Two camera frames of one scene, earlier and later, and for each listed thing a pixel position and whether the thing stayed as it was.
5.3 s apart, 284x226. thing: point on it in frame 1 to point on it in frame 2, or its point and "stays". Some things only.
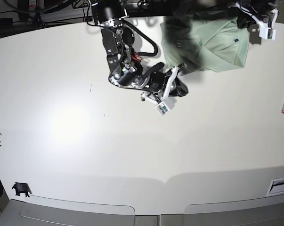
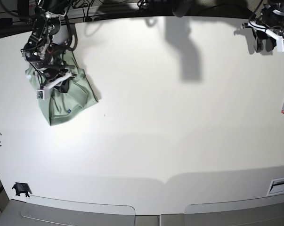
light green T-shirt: [213, 44] to [61, 106]
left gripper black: [157, 79] to [47, 75]
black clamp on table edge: [21, 188] stays
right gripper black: [263, 11] to [278, 28]
